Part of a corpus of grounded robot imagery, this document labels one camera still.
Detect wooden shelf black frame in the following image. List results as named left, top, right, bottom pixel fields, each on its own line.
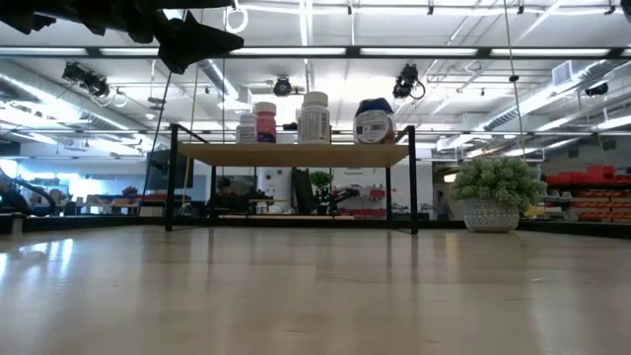
left=164, top=122, right=420, bottom=236

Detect pink bottle white cap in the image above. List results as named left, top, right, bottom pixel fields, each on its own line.
left=252, top=101, right=279, bottom=145

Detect black hanging cable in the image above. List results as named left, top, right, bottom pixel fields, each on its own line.
left=140, top=71, right=173, bottom=206

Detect white hanging ring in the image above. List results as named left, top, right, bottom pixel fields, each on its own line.
left=224, top=4, right=249, bottom=35

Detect rack of red bins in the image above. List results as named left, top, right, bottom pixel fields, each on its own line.
left=541, top=165, right=631, bottom=223

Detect clear jar blue cap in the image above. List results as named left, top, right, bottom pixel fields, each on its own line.
left=353, top=97, right=397, bottom=146

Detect dark monitor screen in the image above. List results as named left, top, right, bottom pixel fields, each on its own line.
left=145, top=149, right=194, bottom=192

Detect black hanging camera with cable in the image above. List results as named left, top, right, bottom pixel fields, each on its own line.
left=391, top=62, right=427, bottom=102

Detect green plant in patterned pot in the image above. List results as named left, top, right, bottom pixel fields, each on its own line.
left=448, top=156, right=548, bottom=234

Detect white bottle red-striped label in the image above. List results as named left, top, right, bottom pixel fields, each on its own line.
left=297, top=90, right=332, bottom=146

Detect tan hanging cord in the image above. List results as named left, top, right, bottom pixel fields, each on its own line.
left=501, top=0, right=527, bottom=162

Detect white air vent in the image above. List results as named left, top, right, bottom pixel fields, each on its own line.
left=551, top=60, right=574, bottom=88

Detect black frame bar with lights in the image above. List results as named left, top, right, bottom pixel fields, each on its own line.
left=0, top=44, right=631, bottom=61

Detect small dark green plant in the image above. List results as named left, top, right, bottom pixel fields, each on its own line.
left=313, top=171, right=335, bottom=216

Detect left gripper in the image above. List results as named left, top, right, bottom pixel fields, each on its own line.
left=83, top=0, right=245, bottom=75

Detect round black spotlight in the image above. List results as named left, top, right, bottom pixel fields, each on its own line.
left=272, top=75, right=294, bottom=98

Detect white medicine bottle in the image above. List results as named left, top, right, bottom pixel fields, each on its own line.
left=235, top=111, right=258, bottom=145

